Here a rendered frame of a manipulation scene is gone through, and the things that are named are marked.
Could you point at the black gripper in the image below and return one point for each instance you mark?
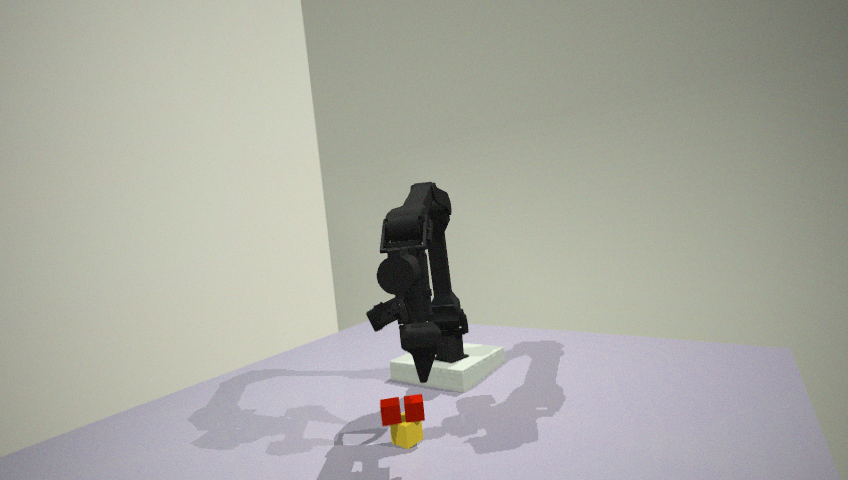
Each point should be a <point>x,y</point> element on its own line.
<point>419,337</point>

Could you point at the yellow cube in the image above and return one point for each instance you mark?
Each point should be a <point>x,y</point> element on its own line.
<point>406,434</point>

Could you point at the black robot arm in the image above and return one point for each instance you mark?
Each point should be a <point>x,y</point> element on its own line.
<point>423,217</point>

